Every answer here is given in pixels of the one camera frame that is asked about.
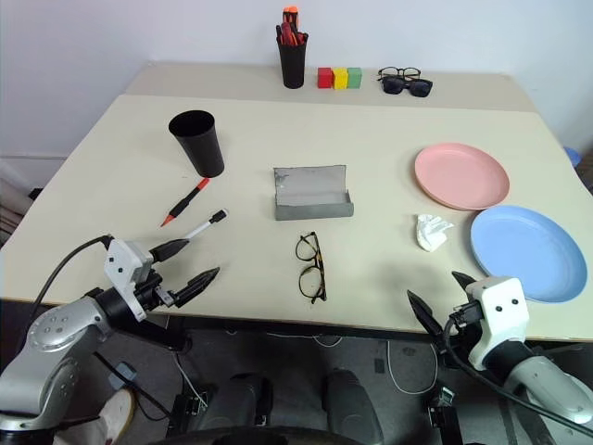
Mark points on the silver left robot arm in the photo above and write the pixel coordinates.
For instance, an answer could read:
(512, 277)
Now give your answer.
(55, 334)

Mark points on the yellow wooden block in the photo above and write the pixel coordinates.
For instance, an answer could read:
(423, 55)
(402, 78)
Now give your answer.
(340, 79)

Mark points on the black table frame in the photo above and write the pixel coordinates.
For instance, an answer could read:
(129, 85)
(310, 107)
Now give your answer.
(157, 334)

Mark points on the black pen holder cup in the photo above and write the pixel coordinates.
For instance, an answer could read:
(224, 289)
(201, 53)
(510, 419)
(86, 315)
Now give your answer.
(293, 65)

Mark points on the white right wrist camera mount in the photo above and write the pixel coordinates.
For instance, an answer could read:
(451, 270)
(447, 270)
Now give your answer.
(500, 315)

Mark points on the grey power adapter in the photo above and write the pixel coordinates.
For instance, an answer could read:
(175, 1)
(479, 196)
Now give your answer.
(122, 373)

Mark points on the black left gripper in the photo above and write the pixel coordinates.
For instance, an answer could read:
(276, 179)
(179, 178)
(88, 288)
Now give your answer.
(155, 294)

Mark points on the white marker with black cap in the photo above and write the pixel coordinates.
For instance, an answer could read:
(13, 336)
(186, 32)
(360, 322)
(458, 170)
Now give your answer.
(204, 226)

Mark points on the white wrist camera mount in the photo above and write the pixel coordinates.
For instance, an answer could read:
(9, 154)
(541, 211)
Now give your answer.
(122, 264)
(500, 315)

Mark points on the blue plate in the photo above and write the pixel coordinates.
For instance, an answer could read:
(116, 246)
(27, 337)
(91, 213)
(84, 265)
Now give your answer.
(528, 252)

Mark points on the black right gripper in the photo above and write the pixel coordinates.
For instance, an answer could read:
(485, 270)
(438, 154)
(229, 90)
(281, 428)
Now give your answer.
(468, 320)

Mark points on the open grey glasses case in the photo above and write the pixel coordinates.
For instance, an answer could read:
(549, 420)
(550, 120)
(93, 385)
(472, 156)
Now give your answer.
(310, 190)

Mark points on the empty black plastic cup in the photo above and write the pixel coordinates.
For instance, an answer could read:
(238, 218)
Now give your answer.
(199, 148)

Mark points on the red wooden block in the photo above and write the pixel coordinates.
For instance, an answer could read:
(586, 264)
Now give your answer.
(324, 78)

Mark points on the pink plate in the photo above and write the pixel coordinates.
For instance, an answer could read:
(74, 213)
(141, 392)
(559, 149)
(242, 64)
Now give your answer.
(461, 176)

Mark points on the short black red pen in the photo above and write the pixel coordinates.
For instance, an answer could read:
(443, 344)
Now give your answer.
(303, 37)
(280, 33)

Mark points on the tortoiseshell framed glasses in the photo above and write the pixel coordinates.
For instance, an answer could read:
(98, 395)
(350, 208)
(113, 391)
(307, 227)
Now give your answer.
(322, 273)

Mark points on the blue round object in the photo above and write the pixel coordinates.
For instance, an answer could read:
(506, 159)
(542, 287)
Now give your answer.
(571, 156)

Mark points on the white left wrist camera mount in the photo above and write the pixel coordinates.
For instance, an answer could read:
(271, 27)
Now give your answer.
(122, 264)

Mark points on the tall orange capped marker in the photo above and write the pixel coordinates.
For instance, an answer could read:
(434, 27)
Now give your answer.
(294, 18)
(286, 18)

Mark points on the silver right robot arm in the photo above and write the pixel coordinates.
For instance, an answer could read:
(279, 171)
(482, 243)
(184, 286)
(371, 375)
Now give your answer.
(546, 380)

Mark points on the white shoe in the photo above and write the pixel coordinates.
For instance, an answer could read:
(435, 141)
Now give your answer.
(118, 412)

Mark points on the black pen with orange ends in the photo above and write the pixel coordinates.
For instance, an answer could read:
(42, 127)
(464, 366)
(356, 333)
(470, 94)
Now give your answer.
(185, 202)

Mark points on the black sunglasses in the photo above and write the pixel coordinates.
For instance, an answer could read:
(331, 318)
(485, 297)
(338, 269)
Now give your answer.
(394, 86)

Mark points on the crumpled white tissue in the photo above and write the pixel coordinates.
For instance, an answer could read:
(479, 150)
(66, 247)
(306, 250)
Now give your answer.
(431, 232)

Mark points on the black framed clear glasses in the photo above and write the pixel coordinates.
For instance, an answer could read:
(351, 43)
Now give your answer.
(402, 70)

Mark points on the green wooden block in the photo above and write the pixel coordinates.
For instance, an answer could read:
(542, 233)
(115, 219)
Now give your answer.
(354, 78)

